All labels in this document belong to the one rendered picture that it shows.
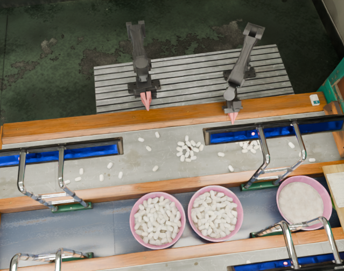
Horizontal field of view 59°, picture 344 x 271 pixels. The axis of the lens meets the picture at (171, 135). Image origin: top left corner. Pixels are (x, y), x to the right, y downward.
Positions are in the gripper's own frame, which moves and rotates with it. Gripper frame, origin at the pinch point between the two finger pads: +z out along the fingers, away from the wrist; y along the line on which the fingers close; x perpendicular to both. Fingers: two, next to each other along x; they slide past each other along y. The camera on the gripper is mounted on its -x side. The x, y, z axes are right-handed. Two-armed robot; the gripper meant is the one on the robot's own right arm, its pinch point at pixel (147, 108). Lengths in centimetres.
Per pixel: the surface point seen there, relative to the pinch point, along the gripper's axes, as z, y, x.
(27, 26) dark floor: -167, -102, 109
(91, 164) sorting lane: 9.8, -33.0, 33.3
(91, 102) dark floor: -73, -46, 108
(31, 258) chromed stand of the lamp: 54, -52, 7
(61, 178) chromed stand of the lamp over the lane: 27.7, -36.7, -4.7
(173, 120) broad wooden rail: -7.6, 13.1, 31.1
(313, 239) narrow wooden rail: 64, 67, 30
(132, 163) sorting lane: 12.6, -11.8, 33.3
